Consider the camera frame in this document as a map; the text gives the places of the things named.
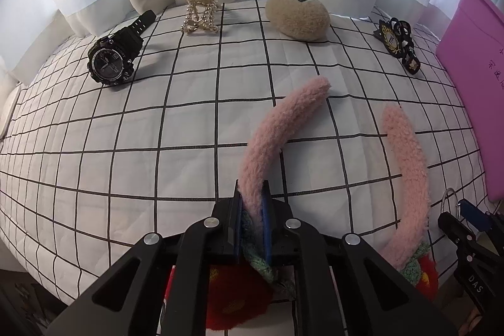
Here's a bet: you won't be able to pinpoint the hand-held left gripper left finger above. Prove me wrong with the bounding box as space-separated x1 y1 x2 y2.
46 180 244 336

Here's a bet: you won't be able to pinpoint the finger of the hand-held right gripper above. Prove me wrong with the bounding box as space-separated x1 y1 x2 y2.
459 199 504 234
437 212 480 262

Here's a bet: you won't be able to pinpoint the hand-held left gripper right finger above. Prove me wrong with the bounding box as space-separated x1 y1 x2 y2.
261 180 459 336

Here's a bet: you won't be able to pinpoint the silver ring bracelet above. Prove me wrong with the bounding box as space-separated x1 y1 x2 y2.
441 187 462 219

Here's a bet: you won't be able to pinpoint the pink fluffy strawberry headband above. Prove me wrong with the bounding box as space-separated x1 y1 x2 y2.
205 76 439 332

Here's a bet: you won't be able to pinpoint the pink plastic storage box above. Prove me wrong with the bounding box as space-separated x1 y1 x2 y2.
435 0 504 203

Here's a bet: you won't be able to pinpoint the white black-checked blanket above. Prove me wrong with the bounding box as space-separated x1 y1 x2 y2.
0 0 495 307

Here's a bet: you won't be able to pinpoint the black bow hair clip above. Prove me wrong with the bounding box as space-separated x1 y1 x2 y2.
372 17 421 75

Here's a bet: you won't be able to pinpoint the black digital wristwatch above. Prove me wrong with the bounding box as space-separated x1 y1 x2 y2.
87 9 157 87

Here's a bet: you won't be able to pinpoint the beige fluffy pouch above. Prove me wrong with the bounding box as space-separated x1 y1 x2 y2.
265 0 330 42

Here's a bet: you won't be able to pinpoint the pearl hair claw clip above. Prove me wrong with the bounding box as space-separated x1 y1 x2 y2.
178 0 220 35

